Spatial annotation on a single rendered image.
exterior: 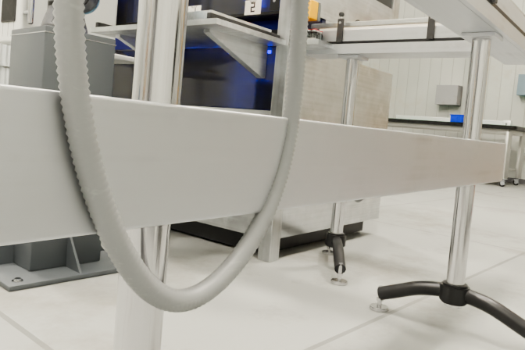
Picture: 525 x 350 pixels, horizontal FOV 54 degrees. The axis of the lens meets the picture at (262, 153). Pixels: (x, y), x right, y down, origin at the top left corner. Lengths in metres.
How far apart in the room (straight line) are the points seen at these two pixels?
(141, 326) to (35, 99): 0.26
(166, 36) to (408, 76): 9.27
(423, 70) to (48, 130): 9.32
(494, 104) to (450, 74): 0.91
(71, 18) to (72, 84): 0.05
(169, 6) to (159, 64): 0.06
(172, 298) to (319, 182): 0.31
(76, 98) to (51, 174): 0.07
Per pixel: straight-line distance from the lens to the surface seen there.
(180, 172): 0.53
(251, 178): 0.61
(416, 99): 9.63
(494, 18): 1.45
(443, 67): 9.51
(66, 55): 0.42
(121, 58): 2.47
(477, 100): 1.55
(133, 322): 0.57
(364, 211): 2.77
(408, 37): 1.95
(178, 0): 0.54
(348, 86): 2.06
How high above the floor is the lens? 0.54
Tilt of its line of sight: 3 degrees down
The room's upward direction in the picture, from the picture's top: 5 degrees clockwise
